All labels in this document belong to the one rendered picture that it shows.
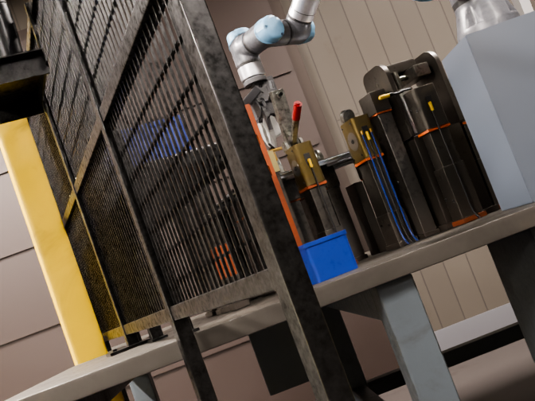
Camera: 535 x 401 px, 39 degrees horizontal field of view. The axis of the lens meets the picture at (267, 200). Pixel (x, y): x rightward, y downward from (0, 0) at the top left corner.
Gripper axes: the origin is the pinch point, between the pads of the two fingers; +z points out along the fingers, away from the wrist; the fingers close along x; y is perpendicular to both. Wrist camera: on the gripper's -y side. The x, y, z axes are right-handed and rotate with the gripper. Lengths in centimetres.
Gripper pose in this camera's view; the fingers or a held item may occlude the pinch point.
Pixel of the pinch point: (271, 145)
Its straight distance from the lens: 222.9
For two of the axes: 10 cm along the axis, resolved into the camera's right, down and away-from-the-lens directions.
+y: 8.9, -2.8, 3.6
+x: -3.1, 2.0, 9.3
